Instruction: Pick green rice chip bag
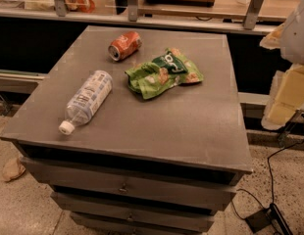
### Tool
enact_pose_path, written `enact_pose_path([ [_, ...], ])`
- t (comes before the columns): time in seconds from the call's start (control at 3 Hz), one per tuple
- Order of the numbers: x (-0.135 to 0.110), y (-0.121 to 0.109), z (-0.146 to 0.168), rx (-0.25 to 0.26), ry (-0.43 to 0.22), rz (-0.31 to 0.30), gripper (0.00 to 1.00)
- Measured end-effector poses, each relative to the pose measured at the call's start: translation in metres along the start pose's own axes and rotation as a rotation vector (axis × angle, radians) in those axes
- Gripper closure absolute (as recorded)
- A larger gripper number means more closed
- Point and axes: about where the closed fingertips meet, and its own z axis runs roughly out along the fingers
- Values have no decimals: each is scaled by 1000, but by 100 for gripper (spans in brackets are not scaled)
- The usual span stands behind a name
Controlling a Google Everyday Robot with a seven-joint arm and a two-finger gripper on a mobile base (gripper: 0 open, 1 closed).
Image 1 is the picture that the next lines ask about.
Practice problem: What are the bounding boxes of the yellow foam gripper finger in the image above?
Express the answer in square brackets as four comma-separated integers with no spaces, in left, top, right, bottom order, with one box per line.
[260,23,284,50]
[261,64,304,130]

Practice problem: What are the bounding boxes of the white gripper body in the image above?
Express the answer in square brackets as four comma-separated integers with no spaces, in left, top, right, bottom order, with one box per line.
[280,0,304,65]

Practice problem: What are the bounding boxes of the green rice chip bag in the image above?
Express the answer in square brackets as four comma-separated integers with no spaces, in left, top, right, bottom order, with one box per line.
[126,48,204,100]

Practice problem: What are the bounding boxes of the black floor power adapter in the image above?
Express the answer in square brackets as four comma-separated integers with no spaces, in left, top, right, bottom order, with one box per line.
[244,204,293,235]

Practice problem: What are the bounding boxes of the orange soda can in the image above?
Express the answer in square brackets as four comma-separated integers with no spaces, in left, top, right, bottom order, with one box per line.
[108,31,142,62]

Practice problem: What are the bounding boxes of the grey drawer cabinet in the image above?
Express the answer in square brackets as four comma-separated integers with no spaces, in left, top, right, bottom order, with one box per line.
[2,26,252,235]

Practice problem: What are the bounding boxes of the clear plastic water bottle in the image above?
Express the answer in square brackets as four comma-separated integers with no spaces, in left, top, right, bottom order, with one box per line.
[59,70,113,135]

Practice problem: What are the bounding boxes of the crumpled brown paper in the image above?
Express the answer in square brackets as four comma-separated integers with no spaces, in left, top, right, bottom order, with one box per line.
[2,158,25,182]

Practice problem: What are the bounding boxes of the black power cable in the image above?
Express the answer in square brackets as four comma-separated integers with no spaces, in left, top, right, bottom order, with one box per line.
[229,115,304,220]

